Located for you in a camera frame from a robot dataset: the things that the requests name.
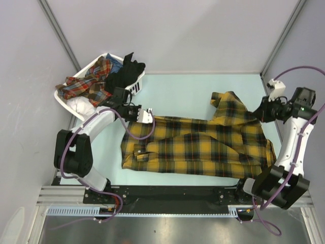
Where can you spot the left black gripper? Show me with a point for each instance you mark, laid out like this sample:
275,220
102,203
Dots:
136,108

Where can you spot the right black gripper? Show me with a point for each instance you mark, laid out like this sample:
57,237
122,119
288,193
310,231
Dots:
262,112

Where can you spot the yellow plaid long sleeve shirt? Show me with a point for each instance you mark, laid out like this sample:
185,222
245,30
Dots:
231,144

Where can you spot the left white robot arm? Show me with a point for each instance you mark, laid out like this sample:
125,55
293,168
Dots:
73,152

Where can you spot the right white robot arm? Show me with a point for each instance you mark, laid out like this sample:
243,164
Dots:
283,183

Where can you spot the white plastic laundry basket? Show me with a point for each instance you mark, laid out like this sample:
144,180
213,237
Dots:
81,73

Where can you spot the black shirt in basket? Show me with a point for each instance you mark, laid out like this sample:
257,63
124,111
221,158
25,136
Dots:
127,74

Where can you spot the red plaid shirt in basket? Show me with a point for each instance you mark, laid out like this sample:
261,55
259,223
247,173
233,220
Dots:
91,86

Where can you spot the blue shirt in basket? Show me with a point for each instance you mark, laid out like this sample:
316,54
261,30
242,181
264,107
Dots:
116,64

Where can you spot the white shirt in basket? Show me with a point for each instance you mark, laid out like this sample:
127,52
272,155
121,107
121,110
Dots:
81,105

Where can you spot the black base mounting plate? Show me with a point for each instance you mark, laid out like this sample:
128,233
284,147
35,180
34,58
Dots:
181,200

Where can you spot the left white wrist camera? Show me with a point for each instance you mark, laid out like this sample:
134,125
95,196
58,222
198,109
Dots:
145,116

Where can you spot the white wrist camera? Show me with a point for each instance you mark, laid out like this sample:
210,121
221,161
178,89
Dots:
145,116
276,87

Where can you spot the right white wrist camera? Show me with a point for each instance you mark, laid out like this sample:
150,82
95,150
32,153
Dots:
276,87

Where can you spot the white slotted cable duct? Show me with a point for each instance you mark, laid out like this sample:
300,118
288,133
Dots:
88,211

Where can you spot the right corner aluminium post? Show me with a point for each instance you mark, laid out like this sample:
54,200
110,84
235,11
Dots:
283,35

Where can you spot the corner aluminium post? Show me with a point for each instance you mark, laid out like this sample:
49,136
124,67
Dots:
283,35
45,7

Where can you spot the aluminium frame rail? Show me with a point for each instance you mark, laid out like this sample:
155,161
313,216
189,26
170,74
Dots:
62,196

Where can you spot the left corner aluminium post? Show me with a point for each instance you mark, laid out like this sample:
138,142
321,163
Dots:
45,7

